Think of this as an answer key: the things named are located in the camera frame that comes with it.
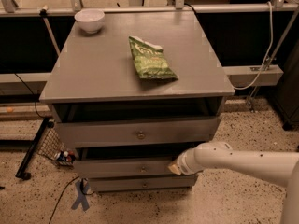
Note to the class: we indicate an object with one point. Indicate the white ceramic bowl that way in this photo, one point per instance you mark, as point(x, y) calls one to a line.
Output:
point(90, 20)

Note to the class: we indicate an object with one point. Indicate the green chip bag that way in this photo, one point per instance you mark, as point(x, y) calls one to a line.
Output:
point(149, 60)

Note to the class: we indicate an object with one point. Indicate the grey wooden drawer cabinet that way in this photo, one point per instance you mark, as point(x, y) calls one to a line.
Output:
point(94, 80)

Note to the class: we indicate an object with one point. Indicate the grey drawer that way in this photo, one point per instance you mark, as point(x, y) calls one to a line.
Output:
point(140, 132)
point(123, 167)
point(142, 182)

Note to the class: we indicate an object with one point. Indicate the wire mesh basket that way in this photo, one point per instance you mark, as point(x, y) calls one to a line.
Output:
point(53, 149)

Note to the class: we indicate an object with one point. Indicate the dark side cabinet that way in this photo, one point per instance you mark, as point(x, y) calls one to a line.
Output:
point(285, 96)

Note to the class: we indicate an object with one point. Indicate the yellow foam padded gripper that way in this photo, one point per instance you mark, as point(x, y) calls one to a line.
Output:
point(183, 164)

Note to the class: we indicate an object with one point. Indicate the grey bottom drawer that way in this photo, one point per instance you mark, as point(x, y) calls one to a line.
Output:
point(142, 182)

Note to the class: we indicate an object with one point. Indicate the grey metal rail frame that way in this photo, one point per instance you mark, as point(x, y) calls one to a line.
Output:
point(149, 8)

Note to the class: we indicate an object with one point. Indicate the blue tape cross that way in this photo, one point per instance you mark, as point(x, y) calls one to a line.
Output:
point(82, 189)

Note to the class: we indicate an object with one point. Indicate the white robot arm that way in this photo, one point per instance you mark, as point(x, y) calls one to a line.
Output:
point(279, 168)

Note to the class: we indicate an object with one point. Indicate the black metal bar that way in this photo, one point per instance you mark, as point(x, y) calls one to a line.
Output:
point(22, 173)

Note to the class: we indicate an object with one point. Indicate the grey top drawer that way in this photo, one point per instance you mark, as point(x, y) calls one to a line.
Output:
point(140, 132)

